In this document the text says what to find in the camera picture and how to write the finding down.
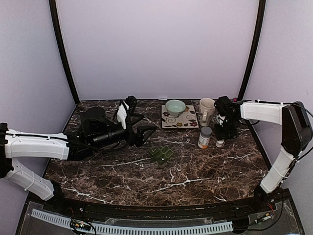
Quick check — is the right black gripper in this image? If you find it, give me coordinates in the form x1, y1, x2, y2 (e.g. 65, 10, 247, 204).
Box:
215, 117, 240, 140

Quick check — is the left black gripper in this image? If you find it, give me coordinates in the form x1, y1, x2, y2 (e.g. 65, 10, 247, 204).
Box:
92, 113, 157, 150

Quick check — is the small white pill bottle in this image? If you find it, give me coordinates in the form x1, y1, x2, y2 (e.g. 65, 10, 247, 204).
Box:
216, 140, 224, 148

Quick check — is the large grey-capped pill bottle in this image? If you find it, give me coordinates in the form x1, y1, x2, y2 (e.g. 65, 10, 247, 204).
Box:
198, 127, 212, 149

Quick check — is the green weekly pill organizer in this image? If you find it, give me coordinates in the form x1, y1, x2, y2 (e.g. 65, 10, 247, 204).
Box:
149, 146, 174, 165

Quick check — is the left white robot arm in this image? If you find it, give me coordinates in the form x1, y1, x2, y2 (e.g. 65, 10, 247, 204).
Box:
0, 115, 157, 213

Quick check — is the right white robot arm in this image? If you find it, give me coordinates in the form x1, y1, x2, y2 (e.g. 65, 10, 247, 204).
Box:
214, 96, 313, 194

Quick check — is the cream ceramic mug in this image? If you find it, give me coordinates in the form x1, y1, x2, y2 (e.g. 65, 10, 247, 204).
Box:
198, 98, 215, 127

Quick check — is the floral square ceramic plate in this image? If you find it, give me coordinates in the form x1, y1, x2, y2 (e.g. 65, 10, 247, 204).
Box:
161, 105, 199, 129

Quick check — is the celadon bowl on plate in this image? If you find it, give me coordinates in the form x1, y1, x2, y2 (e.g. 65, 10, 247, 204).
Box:
165, 99, 186, 117

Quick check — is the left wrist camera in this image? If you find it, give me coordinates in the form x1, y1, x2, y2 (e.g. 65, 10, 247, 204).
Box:
116, 95, 137, 129

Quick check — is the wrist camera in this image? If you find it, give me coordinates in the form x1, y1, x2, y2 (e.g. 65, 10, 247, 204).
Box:
116, 95, 137, 129
214, 96, 232, 117

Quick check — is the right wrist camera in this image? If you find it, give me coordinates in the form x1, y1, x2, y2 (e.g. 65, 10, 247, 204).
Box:
214, 96, 232, 117

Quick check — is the black front rail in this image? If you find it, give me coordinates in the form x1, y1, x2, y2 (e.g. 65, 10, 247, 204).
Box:
24, 189, 294, 221

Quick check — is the white slotted cable duct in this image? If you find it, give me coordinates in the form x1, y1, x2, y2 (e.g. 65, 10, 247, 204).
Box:
31, 209, 233, 235

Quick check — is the right black frame post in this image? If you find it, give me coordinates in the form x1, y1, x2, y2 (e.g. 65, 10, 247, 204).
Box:
237, 0, 266, 100

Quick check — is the black frame post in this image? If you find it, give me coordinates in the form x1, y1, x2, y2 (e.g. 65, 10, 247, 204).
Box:
237, 0, 266, 100
48, 0, 80, 105

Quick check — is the left black frame post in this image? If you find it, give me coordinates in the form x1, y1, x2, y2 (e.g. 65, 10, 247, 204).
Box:
48, 0, 80, 105

